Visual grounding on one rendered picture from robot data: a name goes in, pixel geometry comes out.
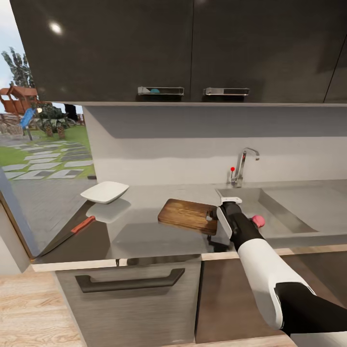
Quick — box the vidalia onion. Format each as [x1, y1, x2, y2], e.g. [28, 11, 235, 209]
[252, 215, 265, 227]

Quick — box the parer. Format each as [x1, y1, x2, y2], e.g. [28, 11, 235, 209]
[36, 216, 95, 259]

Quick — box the cutting board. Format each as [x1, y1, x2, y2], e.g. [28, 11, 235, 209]
[158, 199, 218, 233]

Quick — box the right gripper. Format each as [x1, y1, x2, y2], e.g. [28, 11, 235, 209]
[210, 209, 218, 220]

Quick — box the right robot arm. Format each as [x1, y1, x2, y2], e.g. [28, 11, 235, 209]
[210, 197, 347, 347]

